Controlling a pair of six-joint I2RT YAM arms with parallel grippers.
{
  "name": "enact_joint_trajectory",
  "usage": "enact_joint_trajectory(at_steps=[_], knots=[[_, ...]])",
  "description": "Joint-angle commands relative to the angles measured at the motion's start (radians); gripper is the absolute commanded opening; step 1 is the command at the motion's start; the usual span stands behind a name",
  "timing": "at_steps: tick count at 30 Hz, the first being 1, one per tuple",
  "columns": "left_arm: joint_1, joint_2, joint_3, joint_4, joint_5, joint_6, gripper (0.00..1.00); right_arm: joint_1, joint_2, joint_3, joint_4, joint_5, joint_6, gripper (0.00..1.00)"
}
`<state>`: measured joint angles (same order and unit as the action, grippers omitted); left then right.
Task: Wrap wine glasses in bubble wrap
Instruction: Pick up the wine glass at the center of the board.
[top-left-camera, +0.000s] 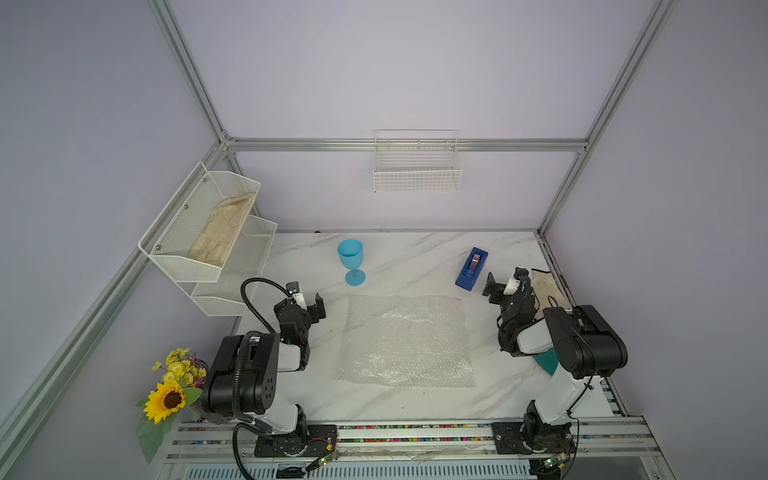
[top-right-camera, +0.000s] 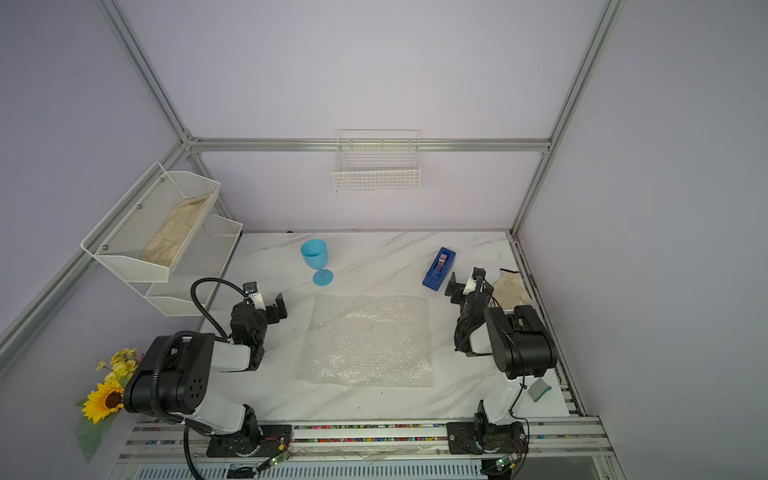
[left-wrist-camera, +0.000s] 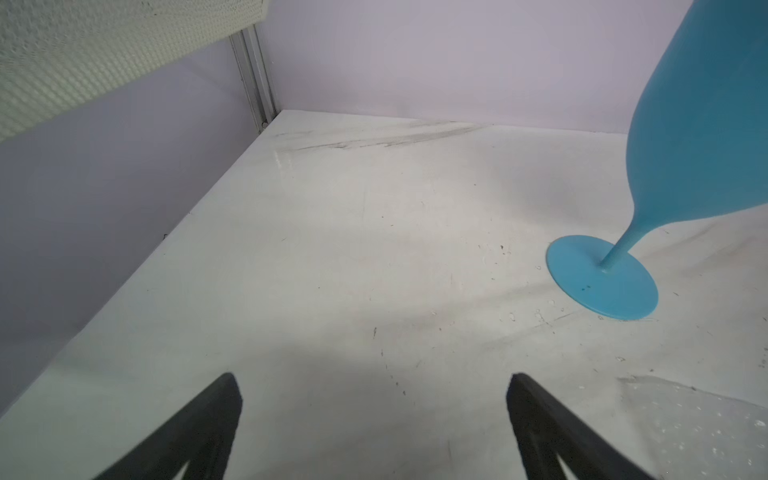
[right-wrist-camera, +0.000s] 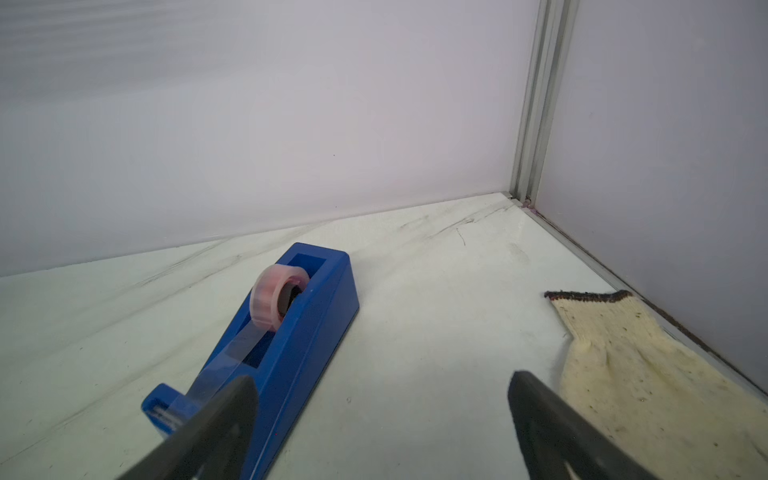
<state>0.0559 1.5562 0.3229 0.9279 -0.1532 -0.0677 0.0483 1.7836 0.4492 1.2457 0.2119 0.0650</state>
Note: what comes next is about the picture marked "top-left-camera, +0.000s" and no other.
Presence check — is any blue plastic wine glass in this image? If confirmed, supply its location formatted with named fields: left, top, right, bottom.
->
left=337, top=239, right=366, bottom=287

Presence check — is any clear bubble wrap sheet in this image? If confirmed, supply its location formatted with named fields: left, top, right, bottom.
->
left=338, top=295, right=476, bottom=388

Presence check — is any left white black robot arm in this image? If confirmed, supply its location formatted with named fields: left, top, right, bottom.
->
left=198, top=277, right=326, bottom=445

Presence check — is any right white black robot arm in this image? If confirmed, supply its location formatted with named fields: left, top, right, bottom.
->
left=482, top=267, right=628, bottom=455

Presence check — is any white cotton work glove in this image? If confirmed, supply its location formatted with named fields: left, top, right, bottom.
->
left=530, top=269, right=572, bottom=318

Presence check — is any blue tape dispenser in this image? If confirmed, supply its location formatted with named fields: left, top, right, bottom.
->
left=455, top=247, right=488, bottom=291

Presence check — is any green rubber glove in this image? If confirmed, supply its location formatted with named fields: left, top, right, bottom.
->
left=534, top=348, right=559, bottom=376

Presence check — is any beige glove in shelf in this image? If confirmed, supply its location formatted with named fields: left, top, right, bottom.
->
left=188, top=193, right=256, bottom=267

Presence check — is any white two-tier mesh shelf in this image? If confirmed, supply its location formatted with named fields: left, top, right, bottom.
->
left=138, top=166, right=278, bottom=317

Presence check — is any artificial sunflower bouquet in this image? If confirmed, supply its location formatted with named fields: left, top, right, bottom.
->
left=136, top=348, right=209, bottom=464

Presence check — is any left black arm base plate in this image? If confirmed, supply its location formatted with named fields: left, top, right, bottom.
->
left=253, top=424, right=338, bottom=458

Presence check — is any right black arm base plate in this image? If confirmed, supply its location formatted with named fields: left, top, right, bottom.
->
left=491, top=421, right=575, bottom=455

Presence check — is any white wire wall basket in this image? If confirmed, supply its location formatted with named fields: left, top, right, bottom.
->
left=373, top=129, right=462, bottom=194

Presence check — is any aluminium front rail frame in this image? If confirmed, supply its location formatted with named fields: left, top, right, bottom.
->
left=158, top=416, right=675, bottom=479

